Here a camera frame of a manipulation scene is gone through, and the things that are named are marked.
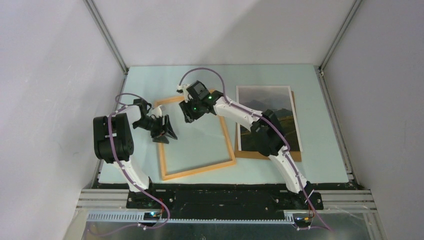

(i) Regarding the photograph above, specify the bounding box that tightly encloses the left aluminium corner post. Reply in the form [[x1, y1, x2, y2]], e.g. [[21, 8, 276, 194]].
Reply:
[[83, 0, 129, 75]]

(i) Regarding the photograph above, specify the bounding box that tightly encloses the aluminium corner post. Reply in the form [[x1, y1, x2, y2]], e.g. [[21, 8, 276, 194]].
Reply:
[[83, 0, 129, 75], [318, 0, 364, 72]]

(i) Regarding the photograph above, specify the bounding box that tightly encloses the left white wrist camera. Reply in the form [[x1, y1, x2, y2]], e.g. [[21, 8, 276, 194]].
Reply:
[[151, 105, 164, 119]]

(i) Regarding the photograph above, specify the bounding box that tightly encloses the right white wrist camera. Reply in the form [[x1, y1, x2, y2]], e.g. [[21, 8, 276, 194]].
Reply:
[[176, 84, 190, 103]]

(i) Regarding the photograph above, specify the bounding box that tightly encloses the orange wooden picture frame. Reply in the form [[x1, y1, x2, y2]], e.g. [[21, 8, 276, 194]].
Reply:
[[152, 89, 237, 182]]

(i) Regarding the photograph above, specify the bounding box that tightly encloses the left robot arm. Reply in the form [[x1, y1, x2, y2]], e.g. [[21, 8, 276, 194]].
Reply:
[[92, 98, 178, 208]]

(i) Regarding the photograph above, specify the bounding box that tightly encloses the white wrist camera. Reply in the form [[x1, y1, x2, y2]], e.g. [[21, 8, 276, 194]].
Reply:
[[151, 105, 164, 119], [176, 84, 190, 103]]

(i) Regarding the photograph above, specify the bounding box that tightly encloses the landscape photo print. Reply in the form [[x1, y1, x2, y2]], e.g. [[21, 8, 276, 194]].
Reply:
[[235, 85, 303, 153]]

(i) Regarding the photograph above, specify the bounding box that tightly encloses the brown backing board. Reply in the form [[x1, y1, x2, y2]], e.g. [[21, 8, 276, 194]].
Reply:
[[233, 91, 303, 163]]

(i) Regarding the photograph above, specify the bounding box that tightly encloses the aluminium frame front rail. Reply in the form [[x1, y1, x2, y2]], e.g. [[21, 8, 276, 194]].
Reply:
[[64, 189, 387, 240]]

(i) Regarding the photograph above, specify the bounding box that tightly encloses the right aluminium corner post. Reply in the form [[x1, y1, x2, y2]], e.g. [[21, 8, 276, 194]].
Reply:
[[318, 0, 364, 72]]

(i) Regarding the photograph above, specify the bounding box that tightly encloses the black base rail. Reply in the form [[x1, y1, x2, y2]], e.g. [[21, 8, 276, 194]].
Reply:
[[92, 180, 360, 221]]

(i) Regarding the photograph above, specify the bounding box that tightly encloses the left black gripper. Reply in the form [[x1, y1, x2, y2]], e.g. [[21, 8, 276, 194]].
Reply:
[[132, 114, 178, 144]]

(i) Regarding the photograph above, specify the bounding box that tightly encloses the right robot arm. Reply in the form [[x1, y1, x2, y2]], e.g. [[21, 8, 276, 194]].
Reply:
[[176, 80, 314, 209]]

